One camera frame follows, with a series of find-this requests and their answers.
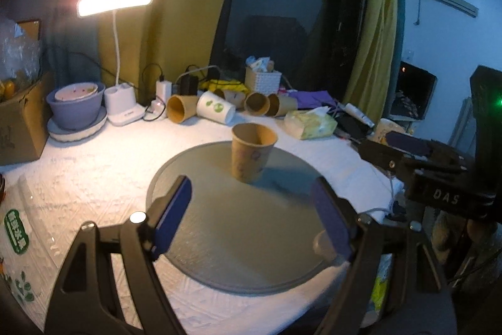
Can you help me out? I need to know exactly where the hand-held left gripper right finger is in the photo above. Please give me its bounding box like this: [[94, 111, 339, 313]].
[[311, 176, 457, 335]]

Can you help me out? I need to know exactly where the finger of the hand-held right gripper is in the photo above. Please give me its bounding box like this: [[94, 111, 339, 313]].
[[358, 140, 416, 174], [385, 132, 465, 174]]

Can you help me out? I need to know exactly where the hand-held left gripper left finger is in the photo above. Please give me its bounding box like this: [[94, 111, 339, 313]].
[[44, 175, 193, 335]]

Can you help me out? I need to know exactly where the brown paper cup pink print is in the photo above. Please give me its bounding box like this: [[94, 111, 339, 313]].
[[231, 123, 278, 184]]

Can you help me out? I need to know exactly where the cream paper cup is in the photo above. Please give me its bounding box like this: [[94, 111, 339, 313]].
[[374, 118, 406, 145]]

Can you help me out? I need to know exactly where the plain brown paper cup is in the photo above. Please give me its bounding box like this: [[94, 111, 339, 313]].
[[167, 95, 197, 124], [269, 94, 299, 118], [244, 92, 271, 116], [214, 88, 247, 109]]

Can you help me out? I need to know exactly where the white paper cup green print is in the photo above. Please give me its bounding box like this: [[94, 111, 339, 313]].
[[196, 89, 236, 122]]

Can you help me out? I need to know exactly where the person's right hand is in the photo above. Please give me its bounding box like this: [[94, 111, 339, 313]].
[[430, 208, 502, 263]]

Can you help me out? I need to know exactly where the black flat device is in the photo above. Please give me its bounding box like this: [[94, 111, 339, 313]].
[[336, 115, 370, 140]]

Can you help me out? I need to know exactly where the white tube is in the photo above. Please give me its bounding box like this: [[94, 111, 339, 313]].
[[344, 103, 376, 127]]

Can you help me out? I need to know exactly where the black monitor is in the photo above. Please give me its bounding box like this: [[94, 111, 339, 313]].
[[387, 61, 438, 121]]

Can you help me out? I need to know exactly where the grey round mat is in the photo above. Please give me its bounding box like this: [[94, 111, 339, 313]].
[[145, 141, 373, 294]]

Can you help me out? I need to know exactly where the yellow tissue pack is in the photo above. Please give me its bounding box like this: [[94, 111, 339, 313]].
[[283, 106, 338, 140]]

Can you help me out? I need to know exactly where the purple cloth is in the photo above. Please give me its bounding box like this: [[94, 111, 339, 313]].
[[280, 89, 339, 110]]

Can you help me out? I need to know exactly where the small white charger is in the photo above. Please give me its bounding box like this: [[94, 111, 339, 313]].
[[143, 100, 168, 122]]

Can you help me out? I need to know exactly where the yellow curtain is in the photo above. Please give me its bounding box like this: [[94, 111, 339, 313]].
[[98, 0, 252, 112], [344, 0, 404, 120]]

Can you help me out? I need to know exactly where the white power adapter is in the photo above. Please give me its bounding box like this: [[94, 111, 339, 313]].
[[156, 80, 174, 105]]

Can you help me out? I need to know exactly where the white round plate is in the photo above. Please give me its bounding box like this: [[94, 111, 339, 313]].
[[47, 106, 108, 142]]

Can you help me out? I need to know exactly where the black power adapter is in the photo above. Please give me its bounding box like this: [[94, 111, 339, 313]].
[[178, 74, 200, 96]]

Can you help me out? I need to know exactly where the white woven basket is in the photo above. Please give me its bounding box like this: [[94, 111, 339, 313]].
[[245, 66, 282, 95]]

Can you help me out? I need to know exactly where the yellow cloth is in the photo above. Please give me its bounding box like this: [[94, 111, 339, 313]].
[[200, 79, 250, 94]]

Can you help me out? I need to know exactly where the purple bowl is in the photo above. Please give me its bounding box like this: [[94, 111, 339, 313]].
[[46, 82, 106, 131]]

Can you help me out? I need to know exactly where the white bag green label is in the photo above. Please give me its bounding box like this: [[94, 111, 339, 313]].
[[0, 178, 45, 332]]

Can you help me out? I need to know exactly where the pink inner bowl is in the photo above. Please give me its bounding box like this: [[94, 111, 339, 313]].
[[55, 83, 99, 102]]

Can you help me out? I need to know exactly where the cardboard box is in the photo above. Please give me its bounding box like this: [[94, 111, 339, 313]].
[[0, 71, 56, 166]]

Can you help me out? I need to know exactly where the dark window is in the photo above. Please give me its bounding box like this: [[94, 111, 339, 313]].
[[210, 0, 373, 100]]

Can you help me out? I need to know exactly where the clear plastic bag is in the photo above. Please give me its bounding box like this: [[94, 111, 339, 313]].
[[0, 19, 43, 92]]

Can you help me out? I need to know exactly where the white cable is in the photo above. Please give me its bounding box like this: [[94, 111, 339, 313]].
[[368, 172, 398, 220]]

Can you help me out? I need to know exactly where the black cable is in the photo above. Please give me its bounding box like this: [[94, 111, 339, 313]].
[[68, 51, 118, 84]]

